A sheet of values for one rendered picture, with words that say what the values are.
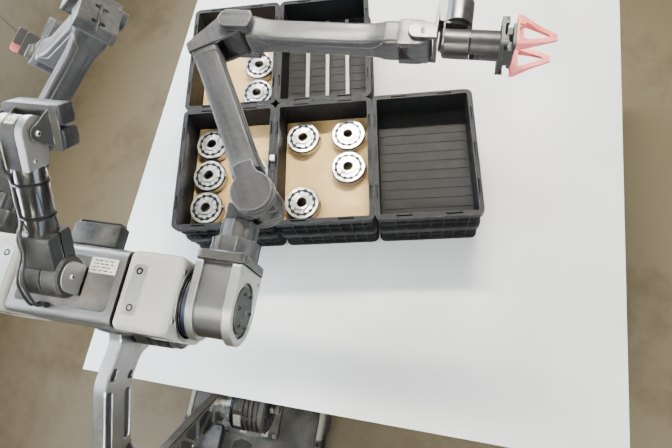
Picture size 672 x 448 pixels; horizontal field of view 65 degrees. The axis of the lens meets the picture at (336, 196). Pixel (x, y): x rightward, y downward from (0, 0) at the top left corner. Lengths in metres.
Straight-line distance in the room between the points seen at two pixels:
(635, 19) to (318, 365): 2.33
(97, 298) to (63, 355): 1.87
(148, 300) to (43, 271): 0.16
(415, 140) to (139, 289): 1.03
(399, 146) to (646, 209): 1.33
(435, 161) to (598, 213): 0.52
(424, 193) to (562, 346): 0.58
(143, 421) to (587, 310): 1.83
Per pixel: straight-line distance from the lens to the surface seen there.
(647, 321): 2.53
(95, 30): 1.11
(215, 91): 1.09
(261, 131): 1.78
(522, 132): 1.87
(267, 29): 1.14
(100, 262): 0.98
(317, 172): 1.67
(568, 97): 1.97
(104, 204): 2.93
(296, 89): 1.83
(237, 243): 0.92
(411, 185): 1.62
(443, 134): 1.70
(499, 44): 1.07
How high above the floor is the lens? 2.33
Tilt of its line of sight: 67 degrees down
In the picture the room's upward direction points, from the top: 21 degrees counter-clockwise
